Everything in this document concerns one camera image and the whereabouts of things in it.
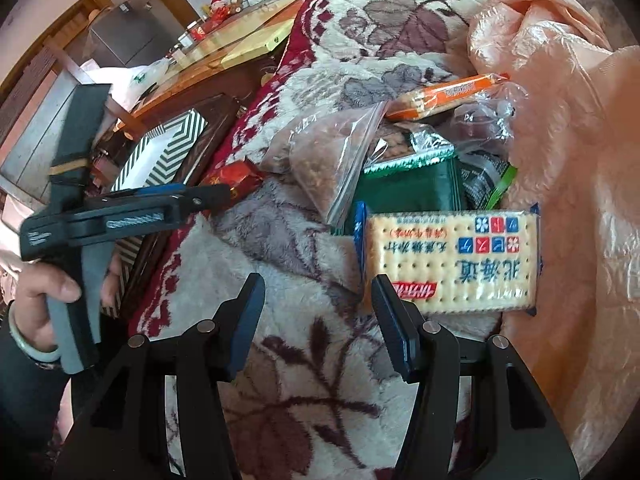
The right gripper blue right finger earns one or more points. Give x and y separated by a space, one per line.
400 324

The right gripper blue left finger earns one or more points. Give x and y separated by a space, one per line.
236 323

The blue white cracker pack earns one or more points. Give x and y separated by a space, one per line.
452 262

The green striped white box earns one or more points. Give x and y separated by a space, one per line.
154 162

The red snack packet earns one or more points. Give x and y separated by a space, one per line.
242 177

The dark green snack pack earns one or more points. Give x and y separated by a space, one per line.
432 187

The black green snack packet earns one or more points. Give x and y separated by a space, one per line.
485 178

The clear bag of nuts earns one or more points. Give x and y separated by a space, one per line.
330 159

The orange cracker pack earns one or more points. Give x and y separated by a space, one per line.
432 100

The green edged clear biscuit pack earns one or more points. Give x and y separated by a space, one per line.
406 146

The clear plastic bag dark snacks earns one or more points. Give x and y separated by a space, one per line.
486 122

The person's left hand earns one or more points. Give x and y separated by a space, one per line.
37 283

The floral fleece blanket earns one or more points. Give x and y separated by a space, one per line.
317 398

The white plastic bag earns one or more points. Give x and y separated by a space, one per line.
127 84

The grey refrigerator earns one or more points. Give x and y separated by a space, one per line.
122 36

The wooden glass-top cabinet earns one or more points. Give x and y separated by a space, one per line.
246 37

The peach quilted blanket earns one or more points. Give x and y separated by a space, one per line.
576 146

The red santa figurine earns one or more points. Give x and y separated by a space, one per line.
218 10

